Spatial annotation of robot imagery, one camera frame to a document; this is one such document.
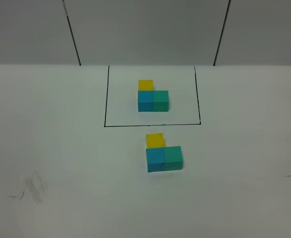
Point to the template blue cube block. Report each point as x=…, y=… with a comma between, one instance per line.
x=145, y=101

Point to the template green cube block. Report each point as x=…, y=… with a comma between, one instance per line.
x=160, y=101

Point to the template yellow cube block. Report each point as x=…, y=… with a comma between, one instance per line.
x=145, y=85

